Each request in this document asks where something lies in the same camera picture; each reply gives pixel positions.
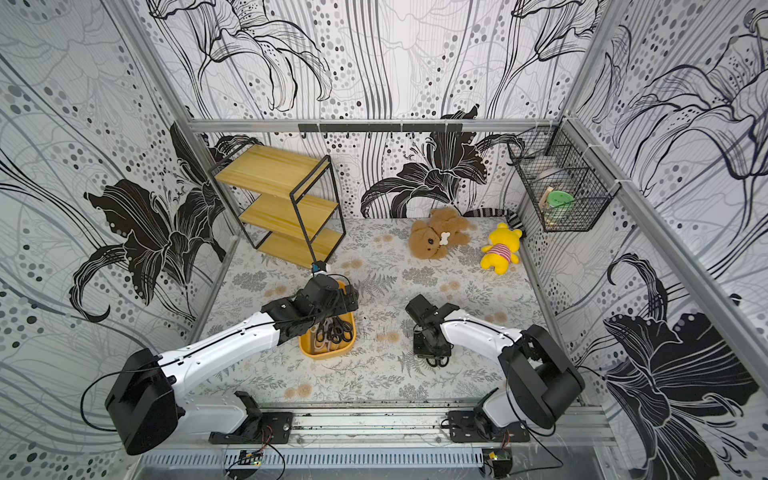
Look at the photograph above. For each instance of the small black scissors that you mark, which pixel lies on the small black scissors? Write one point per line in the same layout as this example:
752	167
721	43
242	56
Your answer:
321	333

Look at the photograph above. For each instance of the green lidded jar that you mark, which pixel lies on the green lidded jar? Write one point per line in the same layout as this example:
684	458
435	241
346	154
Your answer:
557	207

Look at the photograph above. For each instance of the brown teddy bear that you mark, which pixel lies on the brown teddy bear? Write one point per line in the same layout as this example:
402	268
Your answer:
432	239

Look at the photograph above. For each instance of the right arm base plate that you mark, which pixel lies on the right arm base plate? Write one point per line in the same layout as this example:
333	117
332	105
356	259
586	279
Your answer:
466	426

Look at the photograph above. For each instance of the black wire basket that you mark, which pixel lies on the black wire basket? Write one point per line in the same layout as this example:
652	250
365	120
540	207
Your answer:
548	158

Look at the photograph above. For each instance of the large black scissors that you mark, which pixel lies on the large black scissors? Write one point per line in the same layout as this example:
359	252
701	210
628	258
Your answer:
339	331

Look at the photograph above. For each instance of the right circuit box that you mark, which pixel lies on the right circuit box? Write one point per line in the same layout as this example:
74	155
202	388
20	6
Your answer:
497	463

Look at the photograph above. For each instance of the yellow plush bear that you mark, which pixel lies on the yellow plush bear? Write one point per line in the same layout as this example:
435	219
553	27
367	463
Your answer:
501	252

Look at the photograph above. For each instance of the left circuit board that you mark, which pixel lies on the left circuit board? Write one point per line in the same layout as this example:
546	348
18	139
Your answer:
250	458

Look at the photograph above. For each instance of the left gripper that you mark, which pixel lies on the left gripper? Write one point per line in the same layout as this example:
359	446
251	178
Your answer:
342	307

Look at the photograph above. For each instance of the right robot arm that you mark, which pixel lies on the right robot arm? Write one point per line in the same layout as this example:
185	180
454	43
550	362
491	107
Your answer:
541	382

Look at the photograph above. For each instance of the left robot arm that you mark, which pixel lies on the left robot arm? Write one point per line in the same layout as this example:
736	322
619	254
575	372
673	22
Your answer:
150	400

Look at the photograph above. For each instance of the aluminium front rail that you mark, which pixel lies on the aluminium front rail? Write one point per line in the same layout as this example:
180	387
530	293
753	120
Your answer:
383	425

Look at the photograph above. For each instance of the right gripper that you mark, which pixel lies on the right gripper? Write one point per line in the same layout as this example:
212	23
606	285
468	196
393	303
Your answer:
431	348

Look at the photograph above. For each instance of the black wall hook bar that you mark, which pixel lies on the black wall hook bar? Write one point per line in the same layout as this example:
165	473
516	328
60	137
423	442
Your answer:
402	127

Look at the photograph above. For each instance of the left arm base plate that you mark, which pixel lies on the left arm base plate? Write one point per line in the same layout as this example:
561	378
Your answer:
268	427

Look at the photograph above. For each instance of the wooden three-tier shelf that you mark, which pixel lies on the wooden three-tier shelf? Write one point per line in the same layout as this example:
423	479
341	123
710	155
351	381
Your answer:
296	215

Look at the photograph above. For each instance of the yellow storage tray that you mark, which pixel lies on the yellow storage tray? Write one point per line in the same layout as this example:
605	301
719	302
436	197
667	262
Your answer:
317	352

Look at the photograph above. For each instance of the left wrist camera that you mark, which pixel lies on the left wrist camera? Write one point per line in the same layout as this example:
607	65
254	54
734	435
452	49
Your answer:
319	267

